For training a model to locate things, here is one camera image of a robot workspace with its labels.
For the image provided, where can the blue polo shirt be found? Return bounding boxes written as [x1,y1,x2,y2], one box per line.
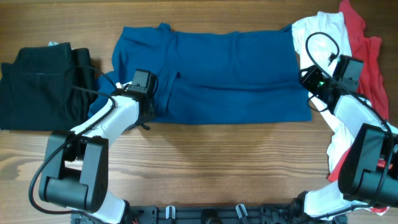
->
[96,23,312,124]

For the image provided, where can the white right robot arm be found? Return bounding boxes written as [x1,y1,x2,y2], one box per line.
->
[299,65,397,220]

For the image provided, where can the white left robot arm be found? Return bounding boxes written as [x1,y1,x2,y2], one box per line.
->
[29,86,155,223]

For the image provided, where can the white t-shirt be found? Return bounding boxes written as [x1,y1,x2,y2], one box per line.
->
[290,11,358,175]

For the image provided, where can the red t-shirt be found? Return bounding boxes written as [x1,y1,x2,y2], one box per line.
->
[327,0,389,182]

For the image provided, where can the folded black garment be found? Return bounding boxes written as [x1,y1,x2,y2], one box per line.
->
[1,42,96,131]

